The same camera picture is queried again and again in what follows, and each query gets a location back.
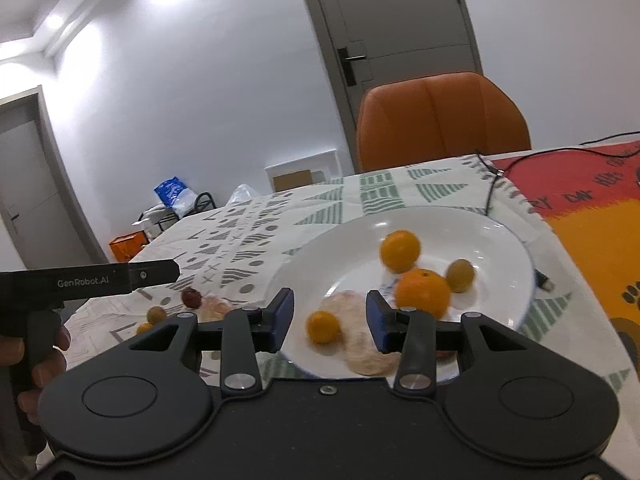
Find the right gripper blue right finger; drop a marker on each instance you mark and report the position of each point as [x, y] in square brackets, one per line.
[382, 323]

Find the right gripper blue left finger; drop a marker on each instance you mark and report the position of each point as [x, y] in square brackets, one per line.
[277, 319]

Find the small yellow-green fruit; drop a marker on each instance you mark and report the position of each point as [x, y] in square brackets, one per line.
[323, 327]

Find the large orange front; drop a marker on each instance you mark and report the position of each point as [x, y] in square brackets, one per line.
[423, 290]

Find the large orange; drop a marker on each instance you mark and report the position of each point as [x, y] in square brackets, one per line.
[423, 290]
[399, 251]

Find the dark red plum back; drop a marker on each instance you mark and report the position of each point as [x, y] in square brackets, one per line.
[191, 298]

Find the green kiwi fruit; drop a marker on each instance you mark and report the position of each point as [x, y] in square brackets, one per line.
[460, 276]

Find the small green fruit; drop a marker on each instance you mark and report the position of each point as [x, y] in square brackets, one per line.
[156, 315]

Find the small yellow mandarin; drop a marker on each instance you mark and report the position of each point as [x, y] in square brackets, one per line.
[143, 327]

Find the person's left hand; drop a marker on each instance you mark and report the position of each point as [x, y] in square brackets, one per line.
[12, 352]

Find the patterned white tablecloth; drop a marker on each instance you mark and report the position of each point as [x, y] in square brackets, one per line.
[233, 253]

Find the orange paper bag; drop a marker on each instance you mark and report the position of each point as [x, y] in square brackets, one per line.
[126, 247]

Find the white ceramic plate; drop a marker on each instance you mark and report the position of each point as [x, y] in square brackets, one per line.
[348, 259]

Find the clear plastic bag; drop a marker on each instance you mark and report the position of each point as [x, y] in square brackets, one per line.
[242, 194]

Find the blue white plastic bag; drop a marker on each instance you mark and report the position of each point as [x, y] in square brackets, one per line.
[177, 196]

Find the black metal shoe rack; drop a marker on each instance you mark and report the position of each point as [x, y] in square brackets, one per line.
[159, 218]

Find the white foam packaging board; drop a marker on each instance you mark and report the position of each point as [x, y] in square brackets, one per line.
[313, 169]

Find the black usb plug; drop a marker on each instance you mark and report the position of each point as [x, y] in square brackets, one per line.
[543, 282]

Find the orange leather chair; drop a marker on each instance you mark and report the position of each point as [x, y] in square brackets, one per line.
[436, 117]

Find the red orange cartoon mat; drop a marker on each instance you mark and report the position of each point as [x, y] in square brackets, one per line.
[590, 198]

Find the black door lock handle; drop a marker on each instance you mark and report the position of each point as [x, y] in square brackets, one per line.
[346, 61]

